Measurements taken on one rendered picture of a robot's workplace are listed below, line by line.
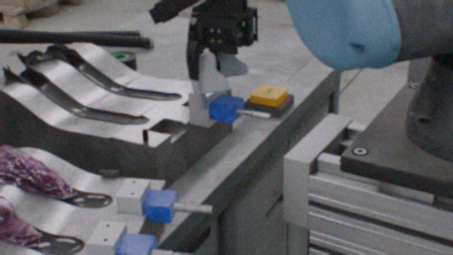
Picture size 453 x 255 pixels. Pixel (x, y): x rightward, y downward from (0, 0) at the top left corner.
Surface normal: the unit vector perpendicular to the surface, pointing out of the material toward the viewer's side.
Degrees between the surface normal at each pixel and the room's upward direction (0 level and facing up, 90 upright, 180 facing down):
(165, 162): 90
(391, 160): 0
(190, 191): 0
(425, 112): 90
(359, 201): 90
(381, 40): 109
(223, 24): 90
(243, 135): 0
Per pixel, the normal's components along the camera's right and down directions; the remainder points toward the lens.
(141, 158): -0.47, 0.41
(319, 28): -0.90, 0.32
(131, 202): -0.18, 0.44
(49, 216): 0.36, -0.80
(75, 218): -0.04, -0.90
